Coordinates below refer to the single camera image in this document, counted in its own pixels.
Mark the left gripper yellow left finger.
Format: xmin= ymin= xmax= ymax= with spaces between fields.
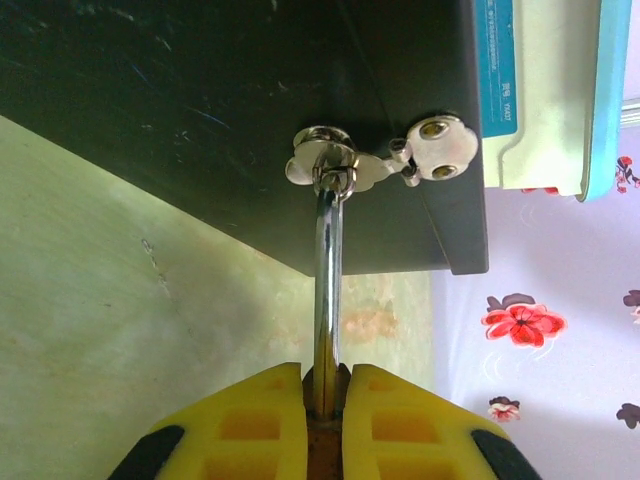
xmin=107 ymin=362 xmax=308 ymax=480

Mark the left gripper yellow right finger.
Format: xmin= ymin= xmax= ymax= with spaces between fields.
xmin=341 ymin=363 xmax=544 ymax=480

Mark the brass padlock silver shackle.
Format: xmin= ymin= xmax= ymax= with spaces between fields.
xmin=303 ymin=168 xmax=352 ymax=480

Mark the starry night tin box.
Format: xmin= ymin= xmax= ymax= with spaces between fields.
xmin=0 ymin=0 xmax=490 ymax=277

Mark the white storage box blue lid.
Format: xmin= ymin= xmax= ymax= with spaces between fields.
xmin=472 ymin=0 xmax=640 ymax=204

